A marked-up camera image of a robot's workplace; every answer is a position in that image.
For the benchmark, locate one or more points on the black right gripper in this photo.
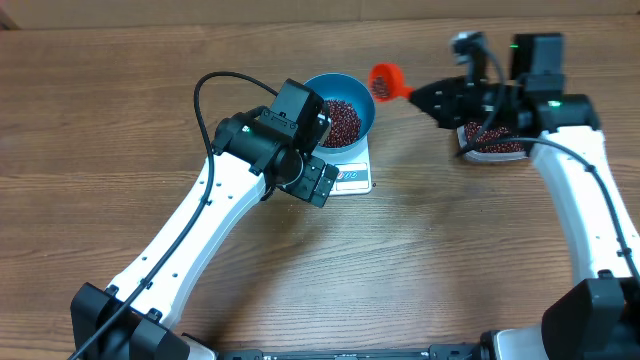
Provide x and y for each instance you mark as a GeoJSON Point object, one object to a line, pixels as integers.
{"type": "Point", "coordinates": [455, 97]}

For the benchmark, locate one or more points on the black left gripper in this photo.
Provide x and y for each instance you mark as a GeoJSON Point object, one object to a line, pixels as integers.
{"type": "Point", "coordinates": [316, 168]}

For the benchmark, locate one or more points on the red measuring scoop blue handle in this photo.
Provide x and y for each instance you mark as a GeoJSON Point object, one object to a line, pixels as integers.
{"type": "Point", "coordinates": [386, 82]}

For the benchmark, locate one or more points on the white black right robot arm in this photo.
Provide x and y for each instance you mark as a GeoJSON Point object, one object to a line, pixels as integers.
{"type": "Point", "coordinates": [562, 137]}

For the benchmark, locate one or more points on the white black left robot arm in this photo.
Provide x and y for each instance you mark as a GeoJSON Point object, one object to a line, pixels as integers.
{"type": "Point", "coordinates": [251, 155]}

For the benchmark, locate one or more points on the white digital kitchen scale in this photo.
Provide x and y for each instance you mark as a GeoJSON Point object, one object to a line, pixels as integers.
{"type": "Point", "coordinates": [353, 162]}

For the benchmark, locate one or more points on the red beans in bowl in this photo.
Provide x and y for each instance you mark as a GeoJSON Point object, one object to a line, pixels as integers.
{"type": "Point", "coordinates": [345, 124]}

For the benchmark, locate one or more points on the teal plastic bowl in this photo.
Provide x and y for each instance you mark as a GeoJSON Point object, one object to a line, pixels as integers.
{"type": "Point", "coordinates": [337, 86]}

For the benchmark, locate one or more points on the clear container of red beans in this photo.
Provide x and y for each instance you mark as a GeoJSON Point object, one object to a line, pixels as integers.
{"type": "Point", "coordinates": [496, 153]}

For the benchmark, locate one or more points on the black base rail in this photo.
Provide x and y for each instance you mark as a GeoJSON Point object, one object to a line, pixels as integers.
{"type": "Point", "coordinates": [460, 351]}

